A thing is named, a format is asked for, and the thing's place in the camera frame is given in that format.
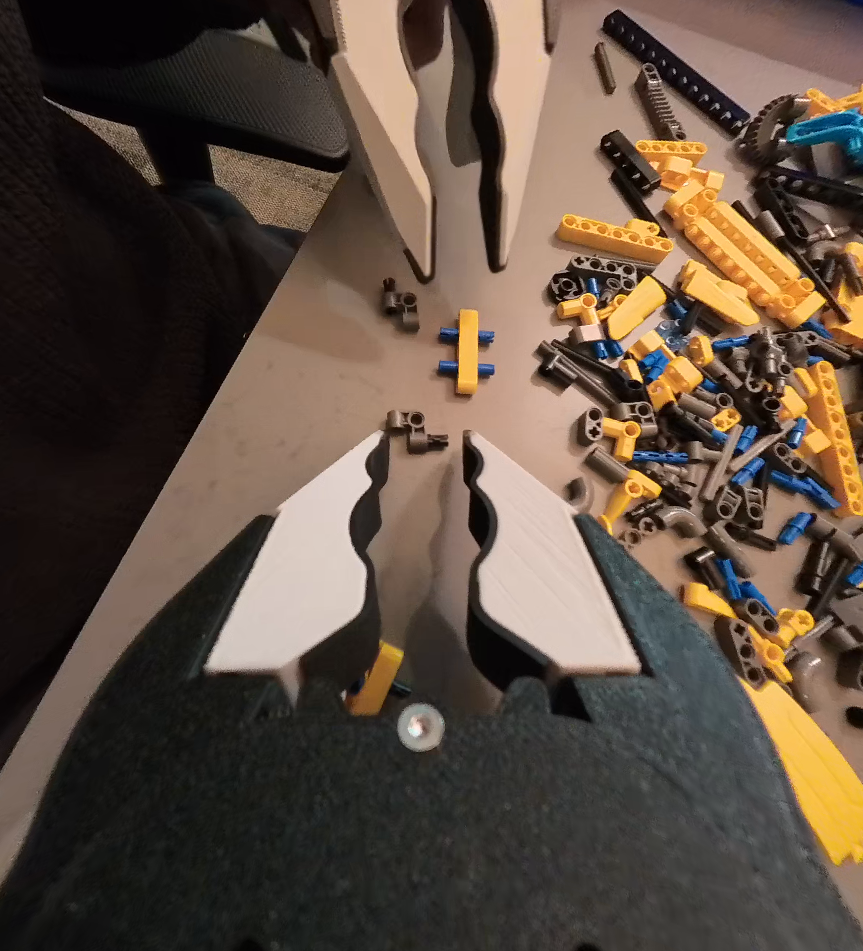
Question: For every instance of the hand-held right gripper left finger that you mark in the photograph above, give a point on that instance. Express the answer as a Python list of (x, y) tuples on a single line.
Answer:
[(298, 579)]

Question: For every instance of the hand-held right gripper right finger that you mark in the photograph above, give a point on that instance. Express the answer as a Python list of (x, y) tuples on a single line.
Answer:
[(550, 594)]

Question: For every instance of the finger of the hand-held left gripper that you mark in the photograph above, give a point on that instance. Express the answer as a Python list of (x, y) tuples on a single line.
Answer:
[(524, 111), (379, 134)]

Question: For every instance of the dark grey pin connector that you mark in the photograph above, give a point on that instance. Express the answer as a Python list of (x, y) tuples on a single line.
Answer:
[(409, 301), (400, 420)]

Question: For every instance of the blue pin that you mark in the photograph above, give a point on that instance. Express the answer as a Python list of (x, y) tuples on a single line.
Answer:
[(446, 334), (446, 366)]

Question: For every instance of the yellow short beam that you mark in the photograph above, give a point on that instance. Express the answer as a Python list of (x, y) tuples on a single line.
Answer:
[(467, 353)]

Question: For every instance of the short dark axle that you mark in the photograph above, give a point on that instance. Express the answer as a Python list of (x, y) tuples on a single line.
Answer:
[(605, 68)]

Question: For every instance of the black beam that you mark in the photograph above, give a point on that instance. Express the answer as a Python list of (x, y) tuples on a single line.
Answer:
[(628, 160)]

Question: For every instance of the grey gear rack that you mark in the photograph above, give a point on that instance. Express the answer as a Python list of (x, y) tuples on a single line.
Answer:
[(658, 100)]

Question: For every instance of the long dark blue beam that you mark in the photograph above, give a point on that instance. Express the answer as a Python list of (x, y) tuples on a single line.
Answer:
[(669, 67)]

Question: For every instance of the person's dark trousers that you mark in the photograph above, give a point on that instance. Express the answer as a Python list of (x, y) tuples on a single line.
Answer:
[(246, 252)]

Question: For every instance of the black office chair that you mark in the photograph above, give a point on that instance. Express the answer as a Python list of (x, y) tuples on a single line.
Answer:
[(201, 89)]

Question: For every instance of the pile of plastic building pieces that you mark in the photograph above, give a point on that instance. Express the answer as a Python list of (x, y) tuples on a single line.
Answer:
[(736, 245)]

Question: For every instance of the partly built toy vehicle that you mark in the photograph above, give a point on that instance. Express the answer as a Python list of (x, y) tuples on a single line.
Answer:
[(833, 137)]

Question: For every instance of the person's black sweater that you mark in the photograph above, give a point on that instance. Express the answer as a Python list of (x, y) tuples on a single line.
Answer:
[(67, 371)]

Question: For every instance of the large yellow curved panel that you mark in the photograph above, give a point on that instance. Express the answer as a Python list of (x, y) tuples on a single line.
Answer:
[(818, 780)]

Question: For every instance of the yellow frame assembly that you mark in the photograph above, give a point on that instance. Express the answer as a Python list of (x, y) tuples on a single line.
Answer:
[(378, 676)]

